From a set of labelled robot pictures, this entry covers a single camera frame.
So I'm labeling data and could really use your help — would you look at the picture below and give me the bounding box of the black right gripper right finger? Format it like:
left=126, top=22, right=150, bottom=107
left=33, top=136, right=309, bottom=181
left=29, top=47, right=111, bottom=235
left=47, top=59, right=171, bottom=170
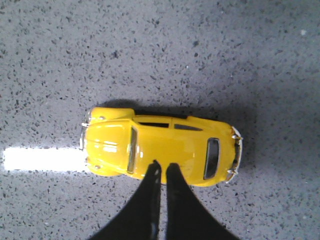
left=166, top=163, right=238, bottom=240

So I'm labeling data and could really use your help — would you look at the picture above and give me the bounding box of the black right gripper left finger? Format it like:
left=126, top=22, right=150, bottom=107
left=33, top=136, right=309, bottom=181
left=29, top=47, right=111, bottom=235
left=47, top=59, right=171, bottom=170
left=91, top=160, right=162, bottom=240

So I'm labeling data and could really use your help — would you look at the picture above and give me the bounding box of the yellow toy beetle car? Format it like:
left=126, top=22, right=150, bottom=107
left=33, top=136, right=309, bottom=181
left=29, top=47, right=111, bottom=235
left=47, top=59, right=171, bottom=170
left=80, top=107, right=243, bottom=187

